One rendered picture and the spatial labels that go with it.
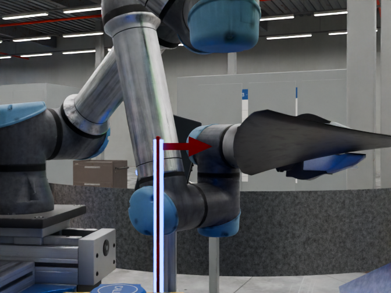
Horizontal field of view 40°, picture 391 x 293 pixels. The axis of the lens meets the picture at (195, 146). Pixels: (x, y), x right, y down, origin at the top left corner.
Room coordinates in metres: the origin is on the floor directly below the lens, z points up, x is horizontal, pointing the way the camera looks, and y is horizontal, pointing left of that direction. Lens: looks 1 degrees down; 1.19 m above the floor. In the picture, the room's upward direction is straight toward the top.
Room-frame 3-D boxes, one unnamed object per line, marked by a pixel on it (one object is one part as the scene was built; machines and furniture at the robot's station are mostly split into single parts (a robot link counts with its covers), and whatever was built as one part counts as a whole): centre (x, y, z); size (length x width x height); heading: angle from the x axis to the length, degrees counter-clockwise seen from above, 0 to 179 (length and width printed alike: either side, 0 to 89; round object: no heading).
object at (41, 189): (1.14, 0.38, 1.09); 0.15 x 0.15 x 0.10
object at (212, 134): (0.95, -0.04, 1.17); 0.11 x 0.08 x 0.09; 37
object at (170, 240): (1.16, 0.06, 0.96); 0.03 x 0.03 x 0.20; 0
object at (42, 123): (1.15, 0.37, 1.20); 0.13 x 0.12 x 0.14; 138
